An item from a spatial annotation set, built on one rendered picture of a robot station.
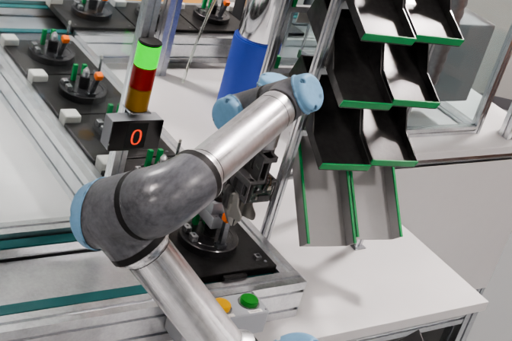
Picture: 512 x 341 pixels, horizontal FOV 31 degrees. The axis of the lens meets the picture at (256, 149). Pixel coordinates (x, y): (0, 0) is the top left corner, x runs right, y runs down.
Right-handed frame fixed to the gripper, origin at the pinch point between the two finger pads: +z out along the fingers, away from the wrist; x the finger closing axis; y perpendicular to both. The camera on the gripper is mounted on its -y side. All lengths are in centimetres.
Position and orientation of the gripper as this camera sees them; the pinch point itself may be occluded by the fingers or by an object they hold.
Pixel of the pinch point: (231, 218)
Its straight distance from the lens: 206.2
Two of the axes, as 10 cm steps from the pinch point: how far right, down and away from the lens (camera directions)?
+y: 5.1, 5.0, -7.0
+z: -2.5, 8.7, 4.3
